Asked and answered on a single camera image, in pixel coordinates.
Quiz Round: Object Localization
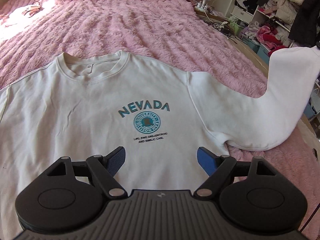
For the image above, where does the pink fluffy bed blanket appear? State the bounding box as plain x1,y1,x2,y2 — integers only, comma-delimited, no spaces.
1,0,319,216

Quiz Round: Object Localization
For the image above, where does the wooden bedside table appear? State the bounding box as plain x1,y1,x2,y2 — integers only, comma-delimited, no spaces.
194,7,230,23

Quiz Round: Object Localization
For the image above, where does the green storage bin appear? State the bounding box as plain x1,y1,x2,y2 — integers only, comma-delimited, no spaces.
229,16,248,36

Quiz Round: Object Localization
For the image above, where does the white Nevada sweatshirt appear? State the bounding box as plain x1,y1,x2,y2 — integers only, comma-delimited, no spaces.
1,47,319,239

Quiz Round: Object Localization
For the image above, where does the small pink item on bed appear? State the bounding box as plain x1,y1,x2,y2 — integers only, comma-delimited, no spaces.
22,1,42,18

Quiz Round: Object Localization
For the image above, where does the white open wardrobe shelf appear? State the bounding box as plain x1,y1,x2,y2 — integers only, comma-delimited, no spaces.
228,0,304,63

